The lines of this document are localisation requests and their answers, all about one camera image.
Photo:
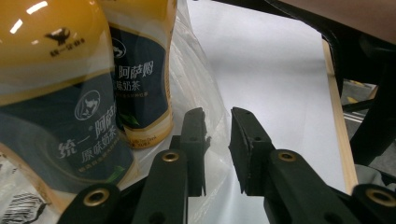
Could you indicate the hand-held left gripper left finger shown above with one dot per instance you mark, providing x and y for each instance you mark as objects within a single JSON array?
[{"x": 194, "y": 149}]

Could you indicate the yellow milk tea bottle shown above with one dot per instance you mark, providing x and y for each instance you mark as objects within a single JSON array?
[
  {"x": 56, "y": 93},
  {"x": 140, "y": 77}
]

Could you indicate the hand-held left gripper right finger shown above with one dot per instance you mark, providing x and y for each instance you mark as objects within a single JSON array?
[{"x": 249, "y": 149}]

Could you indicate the clear plastic bag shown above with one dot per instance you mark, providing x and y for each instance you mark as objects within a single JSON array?
[{"x": 199, "y": 62}]

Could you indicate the black metal stand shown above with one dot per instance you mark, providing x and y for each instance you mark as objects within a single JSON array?
[{"x": 376, "y": 124}]

